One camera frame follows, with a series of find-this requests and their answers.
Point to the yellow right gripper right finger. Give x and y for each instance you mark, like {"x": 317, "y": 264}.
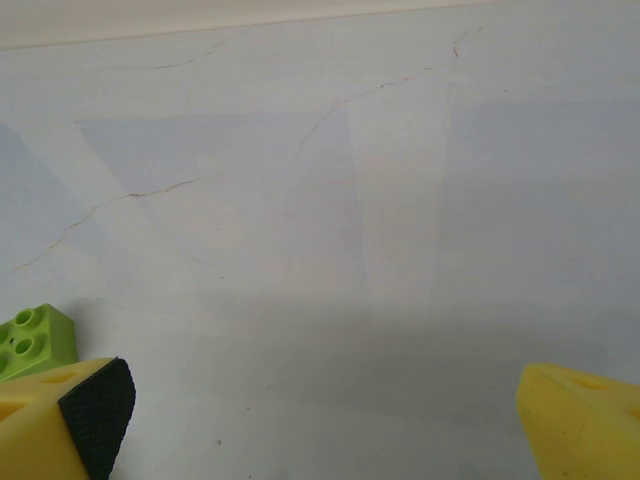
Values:
{"x": 580, "y": 425}

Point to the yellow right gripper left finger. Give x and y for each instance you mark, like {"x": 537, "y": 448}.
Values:
{"x": 35, "y": 430}

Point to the green lego brick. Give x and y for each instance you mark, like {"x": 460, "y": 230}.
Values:
{"x": 30, "y": 340}

